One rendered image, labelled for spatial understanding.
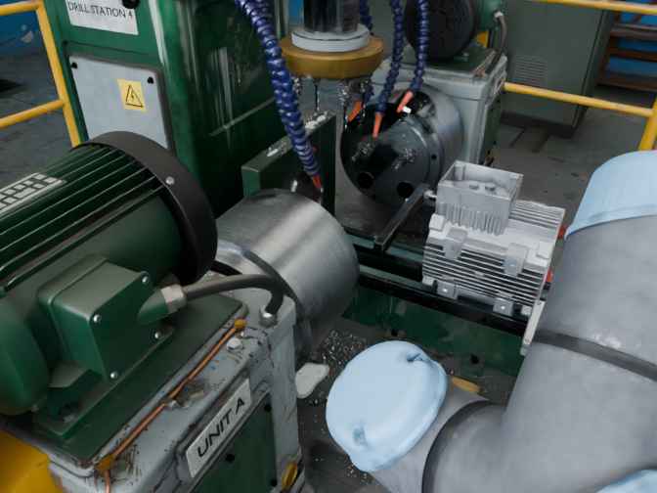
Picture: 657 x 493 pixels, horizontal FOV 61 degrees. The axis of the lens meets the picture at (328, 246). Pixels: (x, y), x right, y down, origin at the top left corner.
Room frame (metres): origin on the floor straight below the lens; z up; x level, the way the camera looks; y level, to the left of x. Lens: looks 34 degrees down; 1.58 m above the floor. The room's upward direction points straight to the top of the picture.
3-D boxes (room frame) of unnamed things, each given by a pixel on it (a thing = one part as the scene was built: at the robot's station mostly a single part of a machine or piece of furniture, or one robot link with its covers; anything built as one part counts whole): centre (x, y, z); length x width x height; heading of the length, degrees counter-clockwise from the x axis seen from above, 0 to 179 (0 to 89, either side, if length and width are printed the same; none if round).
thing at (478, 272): (0.83, -0.29, 1.01); 0.20 x 0.19 x 0.19; 63
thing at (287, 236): (0.64, 0.12, 1.04); 0.37 x 0.25 x 0.25; 153
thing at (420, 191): (0.93, -0.15, 1.01); 0.26 x 0.04 x 0.03; 153
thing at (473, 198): (0.84, -0.26, 1.11); 0.12 x 0.11 x 0.07; 63
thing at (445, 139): (1.25, -0.19, 1.04); 0.41 x 0.25 x 0.25; 153
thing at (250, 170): (1.03, 0.10, 0.97); 0.30 x 0.11 x 0.34; 153
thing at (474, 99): (1.49, -0.31, 0.99); 0.35 x 0.31 x 0.37; 153
